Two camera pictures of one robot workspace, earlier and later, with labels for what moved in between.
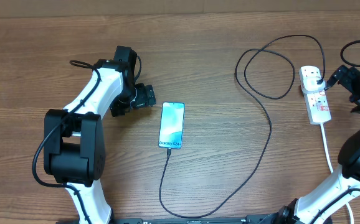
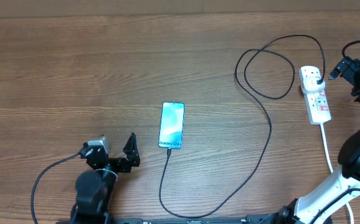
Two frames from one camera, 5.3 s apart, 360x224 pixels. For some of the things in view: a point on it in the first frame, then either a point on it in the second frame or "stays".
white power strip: x=317 y=103 stays
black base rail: x=260 y=219 stays
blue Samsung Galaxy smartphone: x=171 y=125 stays
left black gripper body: x=136 y=96 -> x=117 y=163
